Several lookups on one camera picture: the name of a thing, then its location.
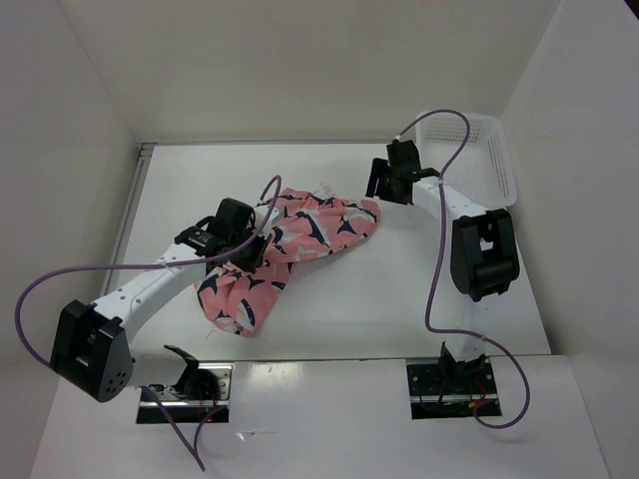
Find pink shark print shorts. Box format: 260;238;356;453
195;188;381;337

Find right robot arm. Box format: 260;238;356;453
365;139;520;392

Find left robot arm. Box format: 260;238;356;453
50;199;275;403

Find white plastic basket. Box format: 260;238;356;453
415;113;517;210

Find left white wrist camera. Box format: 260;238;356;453
254;204;284;237

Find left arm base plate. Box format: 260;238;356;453
136;362;234;424

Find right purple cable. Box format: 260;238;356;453
398;109;531;430

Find purple cable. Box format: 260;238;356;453
398;109;531;430
15;174;285;472

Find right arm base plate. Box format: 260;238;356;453
405;358;502;420

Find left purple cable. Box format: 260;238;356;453
15;174;285;472

